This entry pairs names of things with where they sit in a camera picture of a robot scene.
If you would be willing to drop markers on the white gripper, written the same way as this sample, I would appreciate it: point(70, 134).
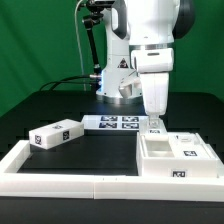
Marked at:
point(153, 67)

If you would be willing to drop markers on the white small door panel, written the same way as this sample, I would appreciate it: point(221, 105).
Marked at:
point(144, 127)

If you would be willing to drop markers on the white cabinet body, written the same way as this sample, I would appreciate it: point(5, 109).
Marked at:
point(154, 158)

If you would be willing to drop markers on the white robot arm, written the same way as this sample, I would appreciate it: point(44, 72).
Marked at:
point(140, 36)

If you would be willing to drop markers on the white flat panel four tags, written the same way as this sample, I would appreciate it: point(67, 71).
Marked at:
point(112, 122)

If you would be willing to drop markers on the white closed box with tags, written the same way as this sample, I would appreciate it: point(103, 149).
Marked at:
point(55, 134)

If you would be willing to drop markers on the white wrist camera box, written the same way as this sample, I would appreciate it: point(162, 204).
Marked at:
point(130, 88)

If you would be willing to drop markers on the white U-shaped frame fence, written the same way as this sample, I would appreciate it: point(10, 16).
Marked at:
point(17, 184)

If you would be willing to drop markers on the black articulated camera mount arm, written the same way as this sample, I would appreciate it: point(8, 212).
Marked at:
point(89, 22)

